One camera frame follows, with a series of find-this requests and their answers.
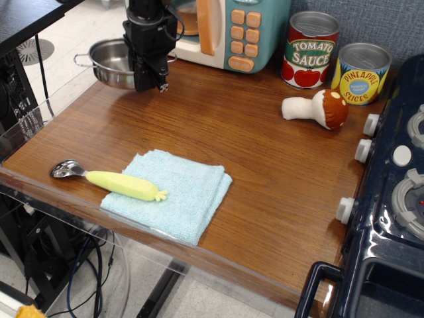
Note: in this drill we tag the small stainless steel pot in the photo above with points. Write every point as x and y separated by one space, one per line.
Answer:
110 63

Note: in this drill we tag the black side table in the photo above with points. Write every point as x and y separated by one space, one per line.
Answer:
21 20

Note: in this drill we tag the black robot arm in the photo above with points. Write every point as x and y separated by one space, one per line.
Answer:
140 11

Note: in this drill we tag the white stove knob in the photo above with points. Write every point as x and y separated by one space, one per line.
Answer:
344 209
363 150
371 124

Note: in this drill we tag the light blue folded cloth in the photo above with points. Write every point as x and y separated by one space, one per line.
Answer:
195 191

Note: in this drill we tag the pineapple slices can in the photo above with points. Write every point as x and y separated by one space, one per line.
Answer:
360 72

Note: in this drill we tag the dark blue toy stove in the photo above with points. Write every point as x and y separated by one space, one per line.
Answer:
382 270

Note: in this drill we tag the yellow handled metal spoon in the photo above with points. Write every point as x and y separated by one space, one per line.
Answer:
123 184

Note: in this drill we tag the teal toy microwave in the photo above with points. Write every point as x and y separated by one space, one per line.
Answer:
239 36

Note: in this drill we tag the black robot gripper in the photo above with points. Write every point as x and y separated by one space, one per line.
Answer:
149 45

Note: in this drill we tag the tomato sauce can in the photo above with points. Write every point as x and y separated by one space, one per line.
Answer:
311 41

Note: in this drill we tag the plush brown mushroom toy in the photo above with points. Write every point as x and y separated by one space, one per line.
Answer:
327 107

